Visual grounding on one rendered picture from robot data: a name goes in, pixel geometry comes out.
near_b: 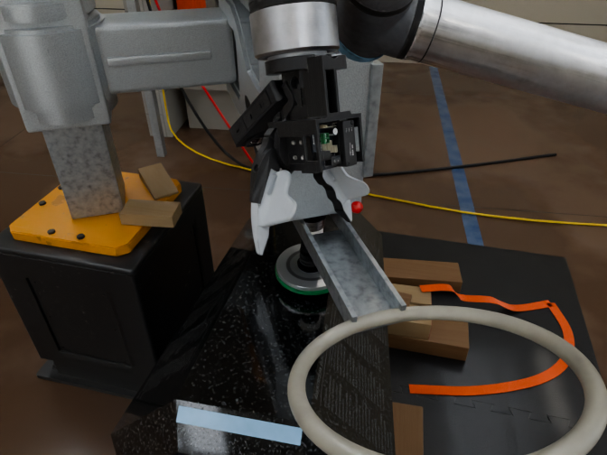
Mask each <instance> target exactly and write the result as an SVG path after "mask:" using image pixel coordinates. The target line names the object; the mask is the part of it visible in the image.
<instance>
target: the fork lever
mask: <svg viewBox="0 0 607 455"><path fill-rule="evenodd" d="M330 216H331V217H332V219H333V221H334V223H335V224H336V226H337V227H338V229H339V230H334V231H330V232H324V233H320V234H315V235H312V234H311V232H310V230H309V228H308V227H307V226H306V224H305V222H304V220H303V219H299V220H294V221H293V223H294V226H295V228H296V229H297V231H298V233H299V235H300V237H301V239H302V240H303V243H304V245H305V247H306V249H307V250H308V252H309V254H310V256H311V258H312V260H313V262H314V264H315V266H316V268H317V270H318V272H319V273H320V275H321V277H322V279H323V281H324V283H325V285H326V287H327V289H328V291H329V293H330V295H331V296H332V298H333V300H334V302H335V304H336V306H337V308H338V310H339V312H340V314H341V316H342V318H343V319H344V321H347V320H350V321H351V322H357V318H358V317H359V316H361V315H365V314H368V313H372V312H375V311H383V310H388V309H394V308H399V309H400V310H401V311H405V310H406V303H405V302H404V300H403V299H402V298H401V296H400V295H399V293H398V292H397V290H396V288H395V287H394V286H393V284H392V283H391V282H390V281H389V279H388V277H387V276H386V275H385V273H384V272H383V270H382V269H381V267H380V266H379V264H378V263H377V261H376V260H375V258H374V257H373V255H372V254H371V253H370V251H369V250H368V249H367V247H366V246H365V244H364V243H363V241H362V240H361V239H360V237H359V235H358V234H357V232H356V231H355V229H354V228H353V227H352V225H351V224H350V222H347V221H346V220H345V219H344V218H342V217H341V216H340V215H339V214H338V213H334V214H330Z"/></svg>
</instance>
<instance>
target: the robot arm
mask: <svg viewBox="0 0 607 455"><path fill-rule="evenodd" d="M248 6H249V12H250V16H249V21H250V29H251V36H252V42H253V50H254V57H255V58H256V59H257V60H267V61H266V62H265V67H266V75H267V76H278V75H282V79H280V80H271V81H270V82H269V83H268V84H267V85H266V87H265V88H264V89H263V90H262V91H261V93H260V94H259V95H258V96H257V98H256V99H255V100H254V101H253V102H252V103H251V105H250V106H249V107H248V108H247V109H246V111H245V112H244V113H243V114H242V115H241V116H240V118H239V119H238V120H237V121H236V122H235V124H234V125H233V126H232V127H231V128H230V129H229V131H230V133H231V136H232V138H233V140H234V143H235V145H236V147H241V146H246V147H253V146H257V145H260V144H261V146H260V148H259V150H258V152H257V154H256V157H255V159H254V161H253V164H252V169H251V176H250V196H249V200H250V202H251V223H252V231H253V238H254V242H255V248H256V252H257V254H258V255H263V254H264V252H265V249H266V244H267V241H268V239H269V228H270V227H271V226H273V225H277V224H281V223H285V222H288V221H289V220H291V219H292V218H293V216H294V214H295V212H296V207H297V205H296V202H295V201H294V200H293V199H292V198H291V197H290V196H289V194H288V190H289V186H290V182H291V179H292V176H291V174H292V173H293V172H294V171H302V173H313V177H314V179H315V180H316V181H317V183H318V184H320V185H322V186H323V187H324V188H325V190H326V194H327V198H328V199H329V200H331V201H332V204H333V207H334V210H335V212H337V213H338V214H339V215H340V216H341V217H342V218H344V219H345V220H346V221H347V222H351V221H352V211H351V203H350V200H352V199H356V198H359V197H363V196H366V195H368V194H369V186H368V185H367V184H366V183H365V182H364V181H361V180H358V179H356V178H353V177H351V176H349V174H348V173H346V172H345V170H344V169H343V167H349V166H352V165H355V164H357V162H365V157H364V145H363V133H362V122H361V113H356V114H352V113H351V112H350V111H342V112H340V102H339V91H338V81H337V70H345V69H347V61H346V57H347V58H348V59H350V60H354V61H357V62H370V61H374V60H377V59H379V58H380V57H382V56H383V55H387V56H389V57H393V58H397V59H400V60H412V61H416V62H419V63H423V64H426V65H429V66H433V67H436V68H439V69H443V70H449V71H452V72H455V73H459V74H462V75H465V76H469V77H472V78H476V79H481V80H485V81H488V82H491V83H495V84H498V85H501V86H505V87H508V88H514V89H517V90H521V91H524V92H527V93H530V94H534V95H538V96H540V97H544V98H550V99H553V100H556V101H560V102H564V103H566V104H570V105H573V106H577V107H582V108H586V109H590V110H592V111H596V112H599V113H603V114H606V115H607V42H601V41H598V40H595V39H592V38H589V37H585V36H582V35H579V34H576V33H572V32H567V31H564V30H560V29H557V28H554V27H551V26H548V25H544V24H542V23H536V22H532V21H529V20H526V19H523V18H519V17H517V16H513V15H510V14H504V13H502V12H498V11H495V10H491V9H489V8H485V7H482V6H478V5H473V4H470V3H466V2H464V1H460V0H248ZM336 51H339V52H340V53H341V54H342V55H337V56H332V55H331V54H328V53H332V52H336ZM354 127H357V128H358V132H359V143H360V150H359V151H356V143H355V132H354ZM280 168H282V171H280Z"/></svg>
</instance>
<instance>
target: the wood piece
mask: <svg viewBox="0 0 607 455"><path fill-rule="evenodd" d="M181 214H182V208H181V202H178V201H161V200H128V201H127V203H126V205H125V206H124V207H123V208H122V209H121V211H120V212H119V213H118V215H119V217H120V221H121V225H131V226H147V227H161V228H174V227H175V225H176V223H177V221H178V219H179V217H180V216H181Z"/></svg>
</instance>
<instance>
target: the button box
mask: <svg viewBox="0 0 607 455"><path fill-rule="evenodd" d="M383 67H384V64H383V63H382V62H380V61H379V60H374V61H373V63H371V65H370V75H369V97H368V108H367V119H366V130H365V141H364V157H365V162H363V164H362V174H361V175H362V177H363V178H366V177H371V176H373V168H374V159H375V150H376V141H377V131H378V113H379V104H380V94H381V85H382V76H383Z"/></svg>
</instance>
